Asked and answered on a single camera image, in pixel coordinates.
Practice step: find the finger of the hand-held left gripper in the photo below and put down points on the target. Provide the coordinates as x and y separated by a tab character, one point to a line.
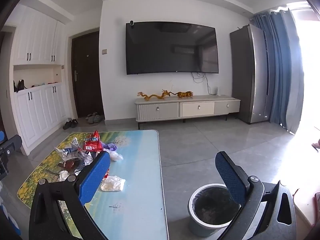
13	143
1	136

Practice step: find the black wall television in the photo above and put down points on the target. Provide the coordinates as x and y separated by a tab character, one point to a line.
172	47

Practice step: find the red snack packet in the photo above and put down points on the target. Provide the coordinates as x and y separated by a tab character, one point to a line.
93	142

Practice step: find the folding table with landscape print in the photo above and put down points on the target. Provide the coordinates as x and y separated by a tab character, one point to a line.
140	155

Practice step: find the small white crumpled tissue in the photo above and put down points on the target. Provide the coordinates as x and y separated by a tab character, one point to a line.
63	175

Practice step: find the pink slipper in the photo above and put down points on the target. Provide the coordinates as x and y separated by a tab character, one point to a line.
316	145

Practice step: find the grey round waste bin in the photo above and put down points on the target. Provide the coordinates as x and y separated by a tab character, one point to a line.
207	210

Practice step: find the dark handbag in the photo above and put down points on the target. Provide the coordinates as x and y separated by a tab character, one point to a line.
20	85

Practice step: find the blue curtain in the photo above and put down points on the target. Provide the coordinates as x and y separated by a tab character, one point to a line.
282	75

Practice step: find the golden dragon figurine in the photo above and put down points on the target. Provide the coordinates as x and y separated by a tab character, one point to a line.
152	96

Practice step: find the pair of black shoes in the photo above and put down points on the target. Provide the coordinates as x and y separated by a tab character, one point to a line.
70	124

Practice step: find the large white tissue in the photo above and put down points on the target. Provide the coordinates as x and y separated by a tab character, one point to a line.
113	183

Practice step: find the dark brown entrance door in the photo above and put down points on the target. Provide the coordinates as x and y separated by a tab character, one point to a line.
87	80

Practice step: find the brown wrapper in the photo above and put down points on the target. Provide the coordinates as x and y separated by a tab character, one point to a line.
70	165

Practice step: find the clear plastic bag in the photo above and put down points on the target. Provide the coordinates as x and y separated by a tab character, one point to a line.
116	155

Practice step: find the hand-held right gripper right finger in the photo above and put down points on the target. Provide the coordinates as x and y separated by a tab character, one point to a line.
230	177

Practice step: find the pair of grey slippers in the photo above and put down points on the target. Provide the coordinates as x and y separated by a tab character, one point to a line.
94	118

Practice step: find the silver refrigerator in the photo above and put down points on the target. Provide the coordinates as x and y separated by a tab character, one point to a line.
246	75

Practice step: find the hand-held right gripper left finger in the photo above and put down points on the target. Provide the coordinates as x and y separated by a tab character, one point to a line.
95	177

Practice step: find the white grey television cabinet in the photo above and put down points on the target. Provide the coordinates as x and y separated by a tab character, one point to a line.
187	108

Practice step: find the purple wrapper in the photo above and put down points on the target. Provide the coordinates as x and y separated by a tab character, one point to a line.
111	146

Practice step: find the golden tiger figurine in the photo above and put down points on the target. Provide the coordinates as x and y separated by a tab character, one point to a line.
185	95

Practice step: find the red white packet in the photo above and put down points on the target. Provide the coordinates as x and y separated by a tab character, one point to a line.
106	174

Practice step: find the white panelled wall cabinet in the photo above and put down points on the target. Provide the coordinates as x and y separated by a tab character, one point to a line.
37	110

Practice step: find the small black webcam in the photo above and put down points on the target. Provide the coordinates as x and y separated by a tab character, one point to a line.
131	23

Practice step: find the clear crinkled wrapper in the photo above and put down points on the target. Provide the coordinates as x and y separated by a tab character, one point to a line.
85	158

